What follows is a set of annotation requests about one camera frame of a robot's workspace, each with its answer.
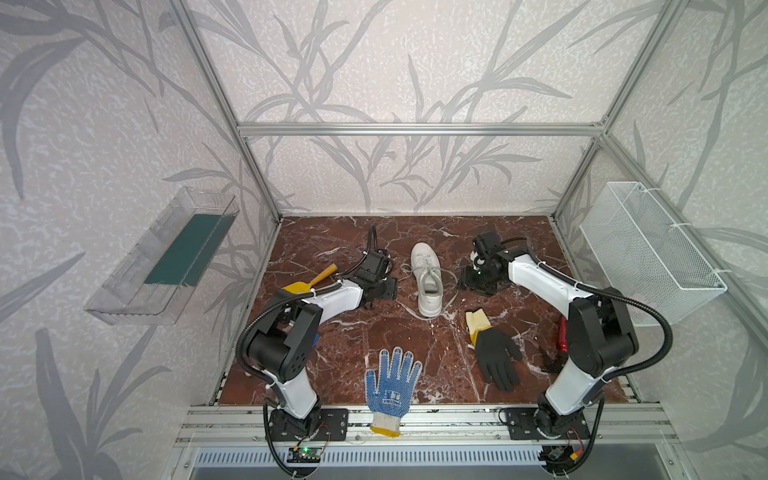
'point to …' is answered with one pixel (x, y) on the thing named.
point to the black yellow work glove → (496, 352)
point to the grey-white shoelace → (447, 314)
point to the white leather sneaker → (426, 267)
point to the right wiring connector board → (560, 455)
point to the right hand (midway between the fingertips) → (462, 279)
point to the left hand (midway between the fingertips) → (392, 276)
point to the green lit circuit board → (304, 455)
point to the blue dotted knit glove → (390, 395)
